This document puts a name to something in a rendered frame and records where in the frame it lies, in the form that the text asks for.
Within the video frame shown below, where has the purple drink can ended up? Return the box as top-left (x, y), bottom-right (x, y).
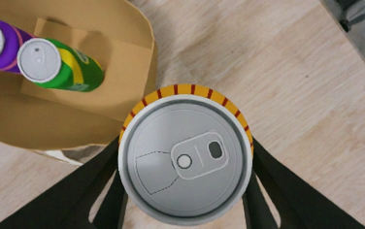
top-left (0, 20), bottom-right (40, 75)

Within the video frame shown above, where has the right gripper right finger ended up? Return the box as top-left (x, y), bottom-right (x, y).
top-left (242, 135), bottom-right (365, 229)

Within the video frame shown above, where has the tan bag with white handle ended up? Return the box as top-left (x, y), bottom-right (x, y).
top-left (0, 0), bottom-right (159, 166)

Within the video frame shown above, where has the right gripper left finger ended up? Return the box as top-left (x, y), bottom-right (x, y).
top-left (0, 134), bottom-right (128, 229)

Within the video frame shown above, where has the green and yellow drink can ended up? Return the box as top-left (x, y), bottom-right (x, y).
top-left (18, 39), bottom-right (104, 93)

